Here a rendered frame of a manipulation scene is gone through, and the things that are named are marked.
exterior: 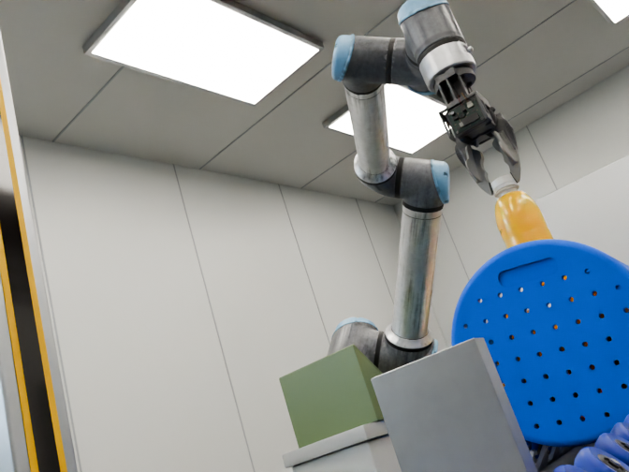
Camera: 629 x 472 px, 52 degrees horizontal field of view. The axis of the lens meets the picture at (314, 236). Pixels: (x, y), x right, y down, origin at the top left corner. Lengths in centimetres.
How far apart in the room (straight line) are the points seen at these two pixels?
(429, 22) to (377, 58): 16
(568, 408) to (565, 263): 20
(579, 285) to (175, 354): 348
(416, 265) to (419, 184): 25
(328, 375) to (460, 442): 139
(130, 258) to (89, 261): 30
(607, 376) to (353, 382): 103
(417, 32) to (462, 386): 78
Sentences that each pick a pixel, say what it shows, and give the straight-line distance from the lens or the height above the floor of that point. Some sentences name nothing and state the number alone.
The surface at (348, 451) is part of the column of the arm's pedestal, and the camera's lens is 186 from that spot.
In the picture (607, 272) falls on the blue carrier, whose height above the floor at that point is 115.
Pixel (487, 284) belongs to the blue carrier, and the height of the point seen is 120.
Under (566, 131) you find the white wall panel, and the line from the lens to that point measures 648.
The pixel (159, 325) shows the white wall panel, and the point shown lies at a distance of 423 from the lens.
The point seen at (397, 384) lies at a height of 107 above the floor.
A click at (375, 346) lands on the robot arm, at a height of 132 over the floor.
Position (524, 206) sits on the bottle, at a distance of 108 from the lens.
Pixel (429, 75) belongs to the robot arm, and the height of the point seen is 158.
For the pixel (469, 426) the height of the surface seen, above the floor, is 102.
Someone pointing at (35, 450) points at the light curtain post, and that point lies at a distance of 63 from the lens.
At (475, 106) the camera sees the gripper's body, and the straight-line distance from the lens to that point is 110.
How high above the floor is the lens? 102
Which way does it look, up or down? 19 degrees up
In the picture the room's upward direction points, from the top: 18 degrees counter-clockwise
